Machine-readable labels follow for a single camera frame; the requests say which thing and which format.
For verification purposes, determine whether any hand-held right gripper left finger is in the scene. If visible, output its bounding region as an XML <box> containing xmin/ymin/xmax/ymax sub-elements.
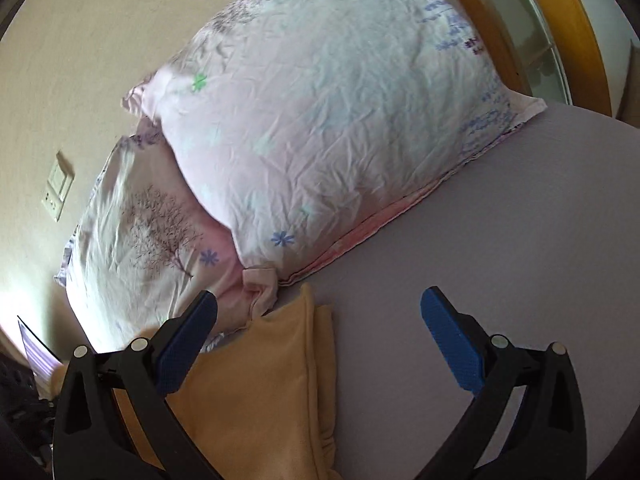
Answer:
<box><xmin>52</xmin><ymin>290</ymin><xmax>227</xmax><ymax>480</ymax></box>

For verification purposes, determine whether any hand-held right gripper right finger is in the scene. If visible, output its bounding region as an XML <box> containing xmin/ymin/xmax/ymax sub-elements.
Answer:
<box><xmin>411</xmin><ymin>286</ymin><xmax>587</xmax><ymax>480</ymax></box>

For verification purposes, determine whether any beige garment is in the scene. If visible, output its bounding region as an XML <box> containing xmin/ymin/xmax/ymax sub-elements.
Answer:
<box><xmin>114</xmin><ymin>284</ymin><xmax>337</xmax><ymax>480</ymax></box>

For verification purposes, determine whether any grey bed sheet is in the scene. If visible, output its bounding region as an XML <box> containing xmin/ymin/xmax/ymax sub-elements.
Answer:
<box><xmin>280</xmin><ymin>102</ymin><xmax>640</xmax><ymax>480</ymax></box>

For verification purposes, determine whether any tree print pink pillow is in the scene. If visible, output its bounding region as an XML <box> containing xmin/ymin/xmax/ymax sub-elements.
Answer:
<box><xmin>54</xmin><ymin>117</ymin><xmax>278</xmax><ymax>356</ymax></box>

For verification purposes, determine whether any laptop screen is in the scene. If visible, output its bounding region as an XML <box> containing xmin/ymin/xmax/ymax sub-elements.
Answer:
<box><xmin>17</xmin><ymin>316</ymin><xmax>62</xmax><ymax>380</ymax></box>

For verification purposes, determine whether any large floral pink pillow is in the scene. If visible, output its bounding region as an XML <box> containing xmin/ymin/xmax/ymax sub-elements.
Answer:
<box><xmin>121</xmin><ymin>0</ymin><xmax>548</xmax><ymax>287</ymax></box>

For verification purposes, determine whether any wooden headboard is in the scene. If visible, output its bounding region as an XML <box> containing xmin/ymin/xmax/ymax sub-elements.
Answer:
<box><xmin>205</xmin><ymin>0</ymin><xmax>615</xmax><ymax>118</ymax></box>

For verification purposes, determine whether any beige wall switch plate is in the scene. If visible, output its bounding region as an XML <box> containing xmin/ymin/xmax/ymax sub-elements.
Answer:
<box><xmin>41</xmin><ymin>150</ymin><xmax>76</xmax><ymax>223</ymax></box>

